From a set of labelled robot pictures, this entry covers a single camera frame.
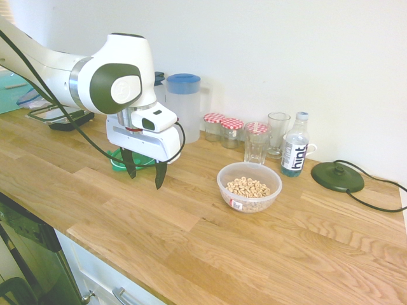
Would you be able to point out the hint water bottle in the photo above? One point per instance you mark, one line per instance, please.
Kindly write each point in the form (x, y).
(294, 155)

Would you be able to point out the black kettle base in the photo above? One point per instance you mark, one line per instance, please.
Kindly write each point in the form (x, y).
(330, 181)

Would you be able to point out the silver cabinet knob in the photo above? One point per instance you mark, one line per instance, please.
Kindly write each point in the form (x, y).
(87, 296)

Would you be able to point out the black curved bar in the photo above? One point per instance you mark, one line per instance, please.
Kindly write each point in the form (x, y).
(19, 289)

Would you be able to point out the faceted glass tumbler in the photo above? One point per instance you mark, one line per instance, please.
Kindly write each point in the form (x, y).
(254, 152)

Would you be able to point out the white mug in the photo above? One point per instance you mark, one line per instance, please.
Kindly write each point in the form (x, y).
(313, 145)

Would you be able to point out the green round container lid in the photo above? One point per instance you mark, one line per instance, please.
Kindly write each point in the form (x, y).
(116, 165)

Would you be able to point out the glass jar red checkered lid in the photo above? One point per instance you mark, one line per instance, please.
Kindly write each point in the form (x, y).
(231, 124)
(257, 127)
(213, 118)

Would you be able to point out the clear plastic food container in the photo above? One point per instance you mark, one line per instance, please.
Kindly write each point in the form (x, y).
(229, 192)

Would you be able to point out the clear zip bag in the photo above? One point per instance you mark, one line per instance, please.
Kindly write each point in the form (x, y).
(35, 100)

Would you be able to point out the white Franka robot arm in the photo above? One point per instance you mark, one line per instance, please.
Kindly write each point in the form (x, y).
(127, 57)

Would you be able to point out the clear pitcher with blue lid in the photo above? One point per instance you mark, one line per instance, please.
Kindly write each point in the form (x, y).
(184, 111)

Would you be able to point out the teal mat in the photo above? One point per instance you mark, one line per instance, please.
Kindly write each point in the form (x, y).
(9, 95)

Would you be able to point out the rectangular container with clip lid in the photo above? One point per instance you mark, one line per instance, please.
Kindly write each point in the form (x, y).
(41, 112)

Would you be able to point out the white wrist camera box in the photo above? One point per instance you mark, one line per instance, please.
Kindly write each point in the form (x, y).
(152, 122)

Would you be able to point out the tall footed drinking glass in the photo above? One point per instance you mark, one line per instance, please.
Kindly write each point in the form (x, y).
(279, 139)

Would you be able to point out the stainless dishwasher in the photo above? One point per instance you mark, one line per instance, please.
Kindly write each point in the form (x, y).
(31, 254)

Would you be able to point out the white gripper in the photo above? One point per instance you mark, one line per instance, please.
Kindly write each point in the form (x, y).
(140, 143)

